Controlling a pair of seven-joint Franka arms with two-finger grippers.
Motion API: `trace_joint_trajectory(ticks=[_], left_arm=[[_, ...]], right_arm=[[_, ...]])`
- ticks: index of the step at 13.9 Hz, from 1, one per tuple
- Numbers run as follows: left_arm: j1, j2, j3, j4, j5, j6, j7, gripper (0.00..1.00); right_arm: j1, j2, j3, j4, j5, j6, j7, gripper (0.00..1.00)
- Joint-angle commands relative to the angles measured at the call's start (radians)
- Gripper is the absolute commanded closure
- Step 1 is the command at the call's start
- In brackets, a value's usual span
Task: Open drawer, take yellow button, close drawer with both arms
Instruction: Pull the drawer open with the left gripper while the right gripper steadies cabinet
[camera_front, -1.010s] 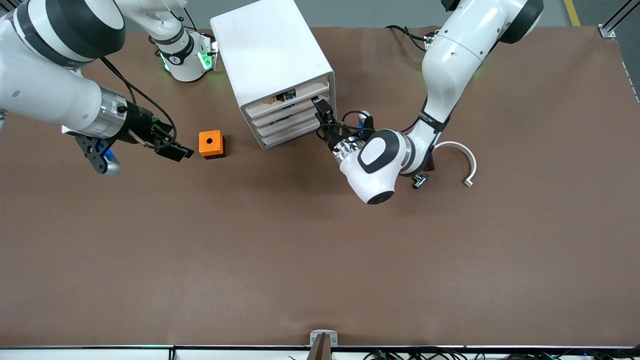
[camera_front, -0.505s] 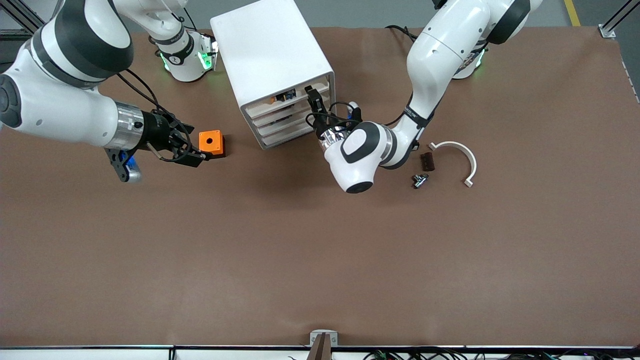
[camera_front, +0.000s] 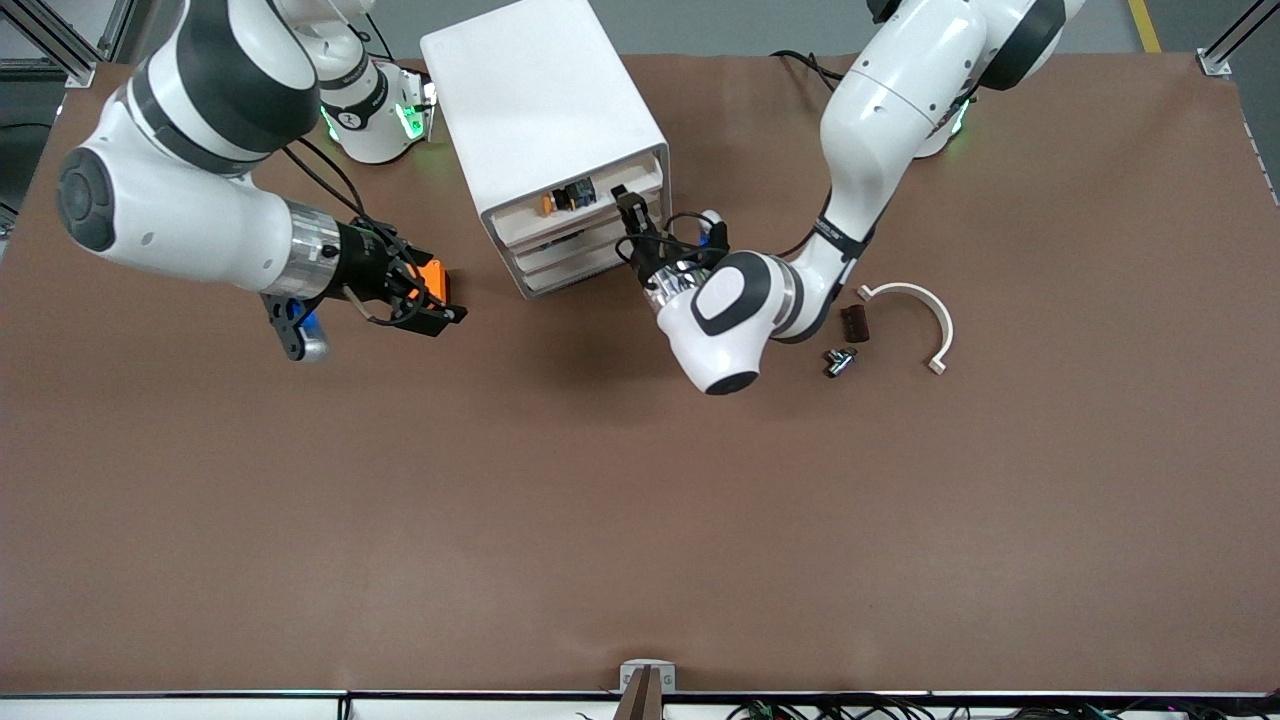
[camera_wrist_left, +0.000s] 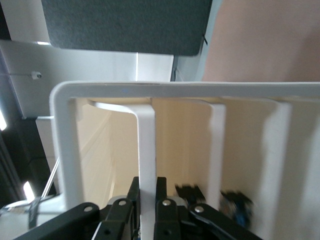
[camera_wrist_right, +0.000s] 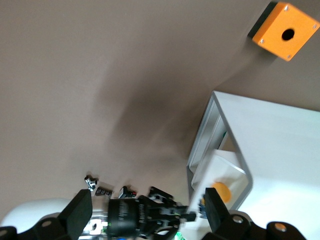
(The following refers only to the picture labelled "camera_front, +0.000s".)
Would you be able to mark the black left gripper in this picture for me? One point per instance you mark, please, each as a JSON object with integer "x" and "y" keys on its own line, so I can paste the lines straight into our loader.
{"x": 646, "y": 258}

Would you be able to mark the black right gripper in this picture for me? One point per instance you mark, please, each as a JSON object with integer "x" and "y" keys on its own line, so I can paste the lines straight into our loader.
{"x": 363, "y": 265}

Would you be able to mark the orange box with black base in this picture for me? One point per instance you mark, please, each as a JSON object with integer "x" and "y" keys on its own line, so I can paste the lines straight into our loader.
{"x": 433, "y": 280}

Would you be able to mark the white drawer with orange button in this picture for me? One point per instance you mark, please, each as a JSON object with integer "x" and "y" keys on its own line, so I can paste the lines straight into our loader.
{"x": 520, "y": 222}

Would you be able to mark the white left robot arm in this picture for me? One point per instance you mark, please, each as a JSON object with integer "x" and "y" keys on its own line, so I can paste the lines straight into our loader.
{"x": 880, "y": 100}

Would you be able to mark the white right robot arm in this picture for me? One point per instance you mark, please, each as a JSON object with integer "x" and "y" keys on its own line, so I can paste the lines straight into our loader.
{"x": 200, "y": 100}

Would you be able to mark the white drawer with green button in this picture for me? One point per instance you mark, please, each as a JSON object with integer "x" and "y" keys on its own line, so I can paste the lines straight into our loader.
{"x": 570, "y": 266}

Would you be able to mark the white drawer cabinet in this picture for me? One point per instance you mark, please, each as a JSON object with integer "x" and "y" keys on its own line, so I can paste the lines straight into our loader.
{"x": 540, "y": 90}

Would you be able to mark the brown terminal block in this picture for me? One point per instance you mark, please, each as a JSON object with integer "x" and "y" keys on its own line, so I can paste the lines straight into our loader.
{"x": 854, "y": 323}

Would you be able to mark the small metal connector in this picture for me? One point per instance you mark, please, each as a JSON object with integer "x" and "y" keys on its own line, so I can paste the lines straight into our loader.
{"x": 840, "y": 361}

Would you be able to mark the white curved plastic bracket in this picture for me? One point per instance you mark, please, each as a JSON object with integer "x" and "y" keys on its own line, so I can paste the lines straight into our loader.
{"x": 945, "y": 322}

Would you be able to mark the aluminium frame profile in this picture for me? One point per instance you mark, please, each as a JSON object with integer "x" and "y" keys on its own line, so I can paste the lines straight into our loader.
{"x": 60, "y": 45}
{"x": 1230, "y": 45}

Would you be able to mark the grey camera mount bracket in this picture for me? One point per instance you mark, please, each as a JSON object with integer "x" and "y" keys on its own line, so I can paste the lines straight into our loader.
{"x": 647, "y": 682}

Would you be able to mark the white table edge rail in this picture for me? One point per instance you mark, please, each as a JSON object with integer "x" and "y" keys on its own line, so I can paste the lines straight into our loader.
{"x": 200, "y": 708}

